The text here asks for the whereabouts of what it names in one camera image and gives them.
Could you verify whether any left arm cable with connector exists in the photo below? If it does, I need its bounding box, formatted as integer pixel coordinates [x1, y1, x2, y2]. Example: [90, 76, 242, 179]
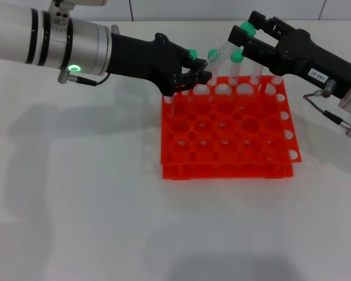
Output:
[57, 70, 111, 87]

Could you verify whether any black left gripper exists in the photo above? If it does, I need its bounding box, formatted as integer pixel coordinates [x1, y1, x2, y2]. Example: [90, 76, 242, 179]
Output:
[105, 32, 213, 98]

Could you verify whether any right arm cable with connector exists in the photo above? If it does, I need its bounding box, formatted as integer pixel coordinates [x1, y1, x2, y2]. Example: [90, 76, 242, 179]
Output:
[302, 80, 351, 138]

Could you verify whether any orange test tube rack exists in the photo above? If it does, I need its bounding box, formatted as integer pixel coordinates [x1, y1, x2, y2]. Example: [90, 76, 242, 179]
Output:
[159, 75, 302, 180]

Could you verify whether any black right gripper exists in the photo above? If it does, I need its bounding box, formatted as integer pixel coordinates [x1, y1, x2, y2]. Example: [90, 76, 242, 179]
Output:
[227, 11, 351, 99]

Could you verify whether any arm cable with connector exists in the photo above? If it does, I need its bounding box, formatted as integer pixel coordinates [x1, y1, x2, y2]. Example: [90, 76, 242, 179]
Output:
[302, 80, 351, 138]
[57, 70, 111, 87]

